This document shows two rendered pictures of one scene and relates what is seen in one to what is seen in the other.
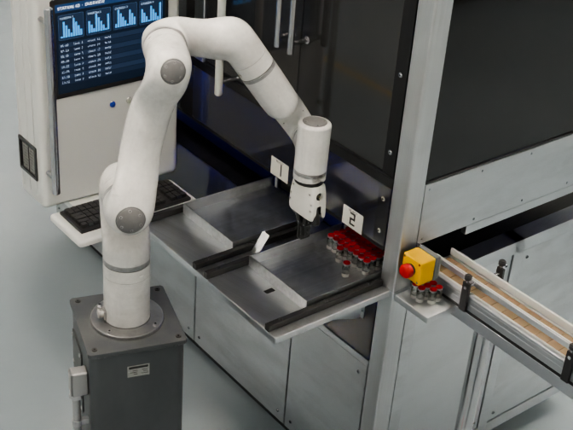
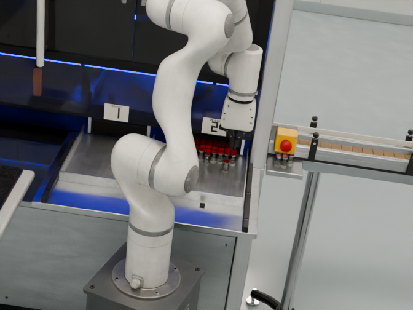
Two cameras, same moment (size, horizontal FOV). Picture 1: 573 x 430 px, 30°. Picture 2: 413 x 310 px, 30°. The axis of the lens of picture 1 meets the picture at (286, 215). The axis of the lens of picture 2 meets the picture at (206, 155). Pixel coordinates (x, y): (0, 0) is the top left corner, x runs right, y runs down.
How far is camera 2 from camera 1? 1.93 m
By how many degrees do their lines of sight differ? 42
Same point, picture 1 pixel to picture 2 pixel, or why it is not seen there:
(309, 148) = (254, 70)
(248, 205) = (92, 153)
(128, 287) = (168, 245)
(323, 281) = (220, 182)
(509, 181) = not seen: hidden behind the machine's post
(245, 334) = (75, 270)
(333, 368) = (195, 253)
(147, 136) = (190, 97)
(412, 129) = (283, 35)
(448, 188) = not seen: hidden behind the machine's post
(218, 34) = not seen: outside the picture
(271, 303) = (217, 213)
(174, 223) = (65, 190)
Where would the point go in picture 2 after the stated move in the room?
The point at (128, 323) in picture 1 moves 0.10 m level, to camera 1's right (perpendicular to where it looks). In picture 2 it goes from (164, 279) to (190, 266)
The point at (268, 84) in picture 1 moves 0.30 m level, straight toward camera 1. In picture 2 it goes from (247, 21) to (339, 59)
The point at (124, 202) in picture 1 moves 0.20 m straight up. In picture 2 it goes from (188, 164) to (196, 90)
